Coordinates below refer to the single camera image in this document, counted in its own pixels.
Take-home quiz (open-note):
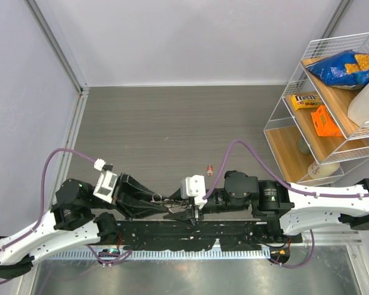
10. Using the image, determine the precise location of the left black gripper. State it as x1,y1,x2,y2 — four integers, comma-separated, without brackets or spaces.
87,171,172,219

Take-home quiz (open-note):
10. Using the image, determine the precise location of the keychain with keys and strap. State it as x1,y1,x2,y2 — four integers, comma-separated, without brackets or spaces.
151,193,189,214

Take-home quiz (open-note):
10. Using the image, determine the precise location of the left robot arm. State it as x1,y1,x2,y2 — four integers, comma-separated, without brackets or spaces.
0,171,120,280

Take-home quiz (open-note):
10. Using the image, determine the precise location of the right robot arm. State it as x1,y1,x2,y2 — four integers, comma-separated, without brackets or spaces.
168,170,369,242

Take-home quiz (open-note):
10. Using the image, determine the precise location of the small red key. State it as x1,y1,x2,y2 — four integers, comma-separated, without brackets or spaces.
207,165,213,176

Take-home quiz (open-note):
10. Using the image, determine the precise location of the cream lotion bottle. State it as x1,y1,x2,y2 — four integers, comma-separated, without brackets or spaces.
307,161,340,179

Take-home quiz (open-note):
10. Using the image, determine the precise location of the yellow candy bag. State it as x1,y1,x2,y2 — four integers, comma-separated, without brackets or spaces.
291,95,323,111

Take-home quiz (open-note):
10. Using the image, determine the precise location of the orange candy bag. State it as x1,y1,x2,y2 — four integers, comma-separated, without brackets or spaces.
311,105,343,137

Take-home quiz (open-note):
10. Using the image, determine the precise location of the white plastic bottle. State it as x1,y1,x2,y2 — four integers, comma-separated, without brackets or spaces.
347,83,369,126

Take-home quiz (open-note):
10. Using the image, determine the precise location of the blue chips bag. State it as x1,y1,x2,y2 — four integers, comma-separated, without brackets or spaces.
306,50,369,90

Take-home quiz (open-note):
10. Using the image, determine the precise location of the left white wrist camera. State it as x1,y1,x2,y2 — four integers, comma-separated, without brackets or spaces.
93,159,118,204

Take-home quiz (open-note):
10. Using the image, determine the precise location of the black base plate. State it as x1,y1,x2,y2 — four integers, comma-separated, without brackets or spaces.
92,220,303,252

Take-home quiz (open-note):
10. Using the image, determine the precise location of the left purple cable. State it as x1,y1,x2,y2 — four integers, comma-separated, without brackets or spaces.
0,147,111,283

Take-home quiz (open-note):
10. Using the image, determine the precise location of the purple cable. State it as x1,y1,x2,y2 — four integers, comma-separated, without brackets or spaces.
0,147,111,283
202,139,369,269

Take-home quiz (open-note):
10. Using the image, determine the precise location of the white slotted cable duct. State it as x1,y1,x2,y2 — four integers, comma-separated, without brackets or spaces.
48,247,270,261

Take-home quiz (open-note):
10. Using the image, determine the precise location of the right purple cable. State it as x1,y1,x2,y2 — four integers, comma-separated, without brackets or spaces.
202,139,369,269

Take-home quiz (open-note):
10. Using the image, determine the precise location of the white wire shelf rack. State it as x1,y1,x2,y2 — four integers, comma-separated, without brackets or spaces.
264,33,369,186

